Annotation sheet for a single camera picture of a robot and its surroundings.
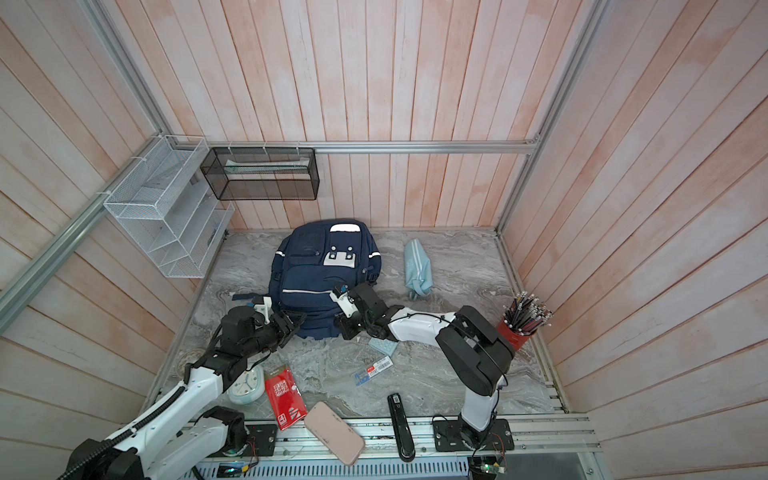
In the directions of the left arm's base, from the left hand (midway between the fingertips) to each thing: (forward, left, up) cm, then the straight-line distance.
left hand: (304, 324), depth 82 cm
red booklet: (-17, +5, -12) cm, 21 cm away
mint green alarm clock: (-15, +14, -9) cm, 22 cm away
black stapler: (-24, -27, -9) cm, 37 cm away
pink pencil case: (-25, -10, -10) cm, 29 cm away
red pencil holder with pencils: (+1, -61, +1) cm, 61 cm away
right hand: (+4, -8, -6) cm, 11 cm away
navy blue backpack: (+27, +2, -5) cm, 28 cm away
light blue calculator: (-2, -23, -10) cm, 25 cm away
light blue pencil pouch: (+26, -35, -8) cm, 44 cm away
